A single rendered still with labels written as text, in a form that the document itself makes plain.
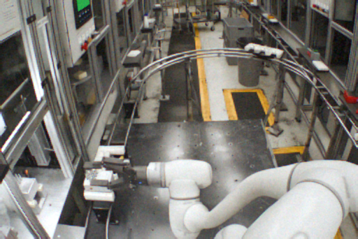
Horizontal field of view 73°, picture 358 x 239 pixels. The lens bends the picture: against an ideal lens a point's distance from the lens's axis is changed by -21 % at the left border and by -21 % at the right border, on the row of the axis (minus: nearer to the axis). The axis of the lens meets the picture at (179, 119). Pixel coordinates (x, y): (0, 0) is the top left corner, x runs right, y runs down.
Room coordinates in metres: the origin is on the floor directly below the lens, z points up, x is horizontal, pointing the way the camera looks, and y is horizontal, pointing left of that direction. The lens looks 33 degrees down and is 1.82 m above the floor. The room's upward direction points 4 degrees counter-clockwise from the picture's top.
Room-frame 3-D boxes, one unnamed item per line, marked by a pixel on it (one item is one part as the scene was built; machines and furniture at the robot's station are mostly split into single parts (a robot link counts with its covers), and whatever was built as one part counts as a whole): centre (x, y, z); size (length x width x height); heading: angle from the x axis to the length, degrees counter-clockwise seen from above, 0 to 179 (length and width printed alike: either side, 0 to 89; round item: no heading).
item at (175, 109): (5.40, -0.21, 0.01); 5.85 x 0.59 x 0.01; 177
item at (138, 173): (0.74, 0.16, 1.12); 0.09 x 0.07 x 0.08; 87
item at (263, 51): (2.57, -0.86, 0.84); 0.37 x 0.14 x 0.10; 55
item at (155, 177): (0.73, 0.09, 1.12); 0.09 x 0.06 x 0.09; 177
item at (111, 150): (1.04, 0.37, 0.84); 0.36 x 0.14 x 0.10; 177
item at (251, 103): (2.89, -0.83, 0.01); 1.00 x 0.55 x 0.01; 177
